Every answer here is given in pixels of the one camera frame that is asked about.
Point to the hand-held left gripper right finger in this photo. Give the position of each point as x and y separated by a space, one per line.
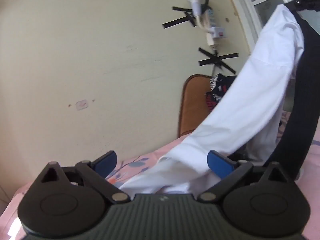
220 165

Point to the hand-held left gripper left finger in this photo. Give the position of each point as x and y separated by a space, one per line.
106 162

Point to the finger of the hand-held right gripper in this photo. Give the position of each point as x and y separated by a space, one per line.
308 3

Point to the black cloth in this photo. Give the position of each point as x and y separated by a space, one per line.
307 92

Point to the white garment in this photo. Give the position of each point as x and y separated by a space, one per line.
262 80

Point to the dark printed clothing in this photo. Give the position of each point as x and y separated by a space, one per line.
220 90

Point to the pink floral bedsheet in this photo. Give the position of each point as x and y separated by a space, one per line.
315 160

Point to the white power strip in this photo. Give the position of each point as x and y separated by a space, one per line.
217 32

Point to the black tape cross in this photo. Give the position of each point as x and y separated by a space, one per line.
186 17
217 60

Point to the white window frame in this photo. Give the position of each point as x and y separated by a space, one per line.
250 2

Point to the clear wall hook sticker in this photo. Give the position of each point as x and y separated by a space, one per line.
82 104

